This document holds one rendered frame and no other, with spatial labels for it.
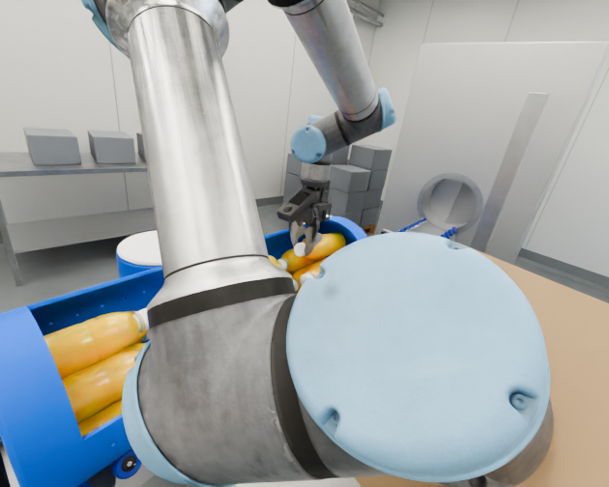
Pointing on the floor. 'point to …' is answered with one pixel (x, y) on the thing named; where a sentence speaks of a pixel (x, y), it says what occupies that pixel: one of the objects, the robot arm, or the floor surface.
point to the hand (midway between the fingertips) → (300, 249)
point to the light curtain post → (530, 114)
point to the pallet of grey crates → (349, 183)
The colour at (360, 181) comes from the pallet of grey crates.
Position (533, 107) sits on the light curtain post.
